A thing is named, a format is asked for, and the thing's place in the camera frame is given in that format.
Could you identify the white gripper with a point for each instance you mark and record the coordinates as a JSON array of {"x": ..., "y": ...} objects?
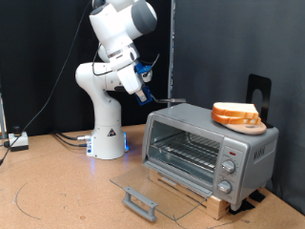
[{"x": 132, "y": 78}]

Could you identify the black spatula with blue block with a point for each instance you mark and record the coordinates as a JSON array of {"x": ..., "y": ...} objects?
[{"x": 148, "y": 93}]

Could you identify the white bread slice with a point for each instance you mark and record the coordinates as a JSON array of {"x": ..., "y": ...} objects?
[
  {"x": 235, "y": 108},
  {"x": 228, "y": 119}
]

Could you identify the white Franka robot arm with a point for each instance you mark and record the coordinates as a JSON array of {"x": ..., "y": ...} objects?
[{"x": 105, "y": 105}]

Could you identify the silver oven knob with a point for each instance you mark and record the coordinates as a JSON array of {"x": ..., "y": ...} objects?
[
  {"x": 224, "y": 187},
  {"x": 228, "y": 166}
]

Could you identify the silver toaster oven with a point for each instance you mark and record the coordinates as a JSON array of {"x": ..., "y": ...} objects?
[{"x": 251, "y": 159}]

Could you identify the wooden block under oven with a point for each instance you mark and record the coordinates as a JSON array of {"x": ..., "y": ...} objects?
[{"x": 216, "y": 206}]

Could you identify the vertical metal pole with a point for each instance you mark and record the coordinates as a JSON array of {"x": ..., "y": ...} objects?
[{"x": 171, "y": 47}]

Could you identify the grey curtain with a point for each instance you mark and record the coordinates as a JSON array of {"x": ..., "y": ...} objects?
[{"x": 228, "y": 47}]

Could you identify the black curtain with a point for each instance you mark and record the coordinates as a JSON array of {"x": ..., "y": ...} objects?
[{"x": 31, "y": 47}]

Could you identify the black metal bookend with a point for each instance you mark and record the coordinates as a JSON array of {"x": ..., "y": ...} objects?
[{"x": 265, "y": 86}]

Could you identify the grey emergency stop box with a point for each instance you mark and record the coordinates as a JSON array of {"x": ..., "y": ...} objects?
[{"x": 18, "y": 141}]

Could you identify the metal stand leg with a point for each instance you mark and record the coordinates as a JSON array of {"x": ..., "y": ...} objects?
[{"x": 2, "y": 117}]

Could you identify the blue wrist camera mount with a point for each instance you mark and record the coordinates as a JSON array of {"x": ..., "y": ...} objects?
[{"x": 142, "y": 69}]

